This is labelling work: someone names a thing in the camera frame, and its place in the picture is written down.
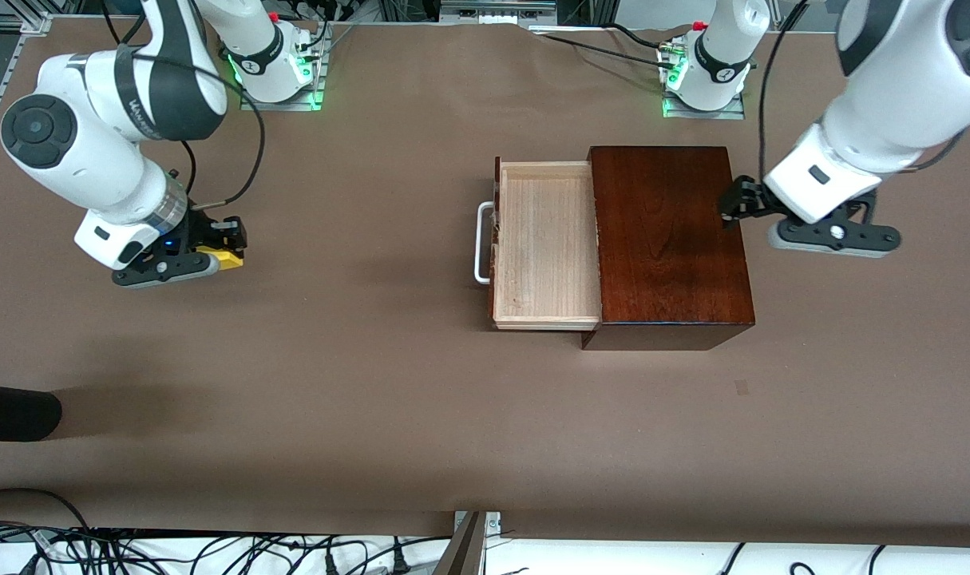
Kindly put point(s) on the silver metal bracket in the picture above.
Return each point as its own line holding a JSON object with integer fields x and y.
{"x": 492, "y": 523}

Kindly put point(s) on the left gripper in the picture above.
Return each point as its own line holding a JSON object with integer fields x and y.
{"x": 750, "y": 197}

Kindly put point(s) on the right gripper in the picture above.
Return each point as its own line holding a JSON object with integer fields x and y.
{"x": 199, "y": 232}

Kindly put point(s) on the dark metal profile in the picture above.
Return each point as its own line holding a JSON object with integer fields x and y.
{"x": 465, "y": 551}

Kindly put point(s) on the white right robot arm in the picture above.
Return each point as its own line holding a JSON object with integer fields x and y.
{"x": 93, "y": 168}

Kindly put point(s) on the aluminium table edge profile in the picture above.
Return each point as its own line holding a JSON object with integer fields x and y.
{"x": 4, "y": 73}

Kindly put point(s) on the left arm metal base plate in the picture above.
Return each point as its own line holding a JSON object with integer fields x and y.
{"x": 732, "y": 112}

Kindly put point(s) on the brown paper table cover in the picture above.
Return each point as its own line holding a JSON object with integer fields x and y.
{"x": 293, "y": 359}

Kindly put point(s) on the white power strip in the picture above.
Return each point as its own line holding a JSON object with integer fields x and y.
{"x": 492, "y": 14}

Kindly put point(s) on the yellow block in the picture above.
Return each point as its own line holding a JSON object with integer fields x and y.
{"x": 229, "y": 259}

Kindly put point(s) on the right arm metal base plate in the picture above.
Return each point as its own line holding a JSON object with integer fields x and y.
{"x": 281, "y": 105}

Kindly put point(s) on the dark brown wooden cabinet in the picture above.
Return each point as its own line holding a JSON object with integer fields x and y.
{"x": 676, "y": 263}

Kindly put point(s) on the black cylinder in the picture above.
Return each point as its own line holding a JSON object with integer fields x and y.
{"x": 13, "y": 411}

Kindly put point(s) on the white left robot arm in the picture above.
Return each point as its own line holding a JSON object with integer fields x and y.
{"x": 916, "y": 80}

